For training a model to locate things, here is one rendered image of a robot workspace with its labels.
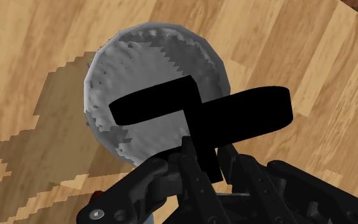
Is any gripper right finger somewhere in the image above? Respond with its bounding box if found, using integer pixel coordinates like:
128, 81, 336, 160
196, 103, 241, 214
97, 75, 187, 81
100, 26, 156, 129
217, 144, 358, 224

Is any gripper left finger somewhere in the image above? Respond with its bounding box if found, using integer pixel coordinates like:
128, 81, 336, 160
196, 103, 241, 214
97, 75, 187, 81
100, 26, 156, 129
76, 136, 231, 224

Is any grey bowl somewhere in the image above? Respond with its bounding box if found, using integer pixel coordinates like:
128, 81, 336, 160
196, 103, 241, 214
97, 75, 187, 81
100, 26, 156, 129
83, 21, 231, 167

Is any light wooden table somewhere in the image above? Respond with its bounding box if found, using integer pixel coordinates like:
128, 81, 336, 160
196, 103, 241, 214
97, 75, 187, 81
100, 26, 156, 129
0, 0, 358, 224

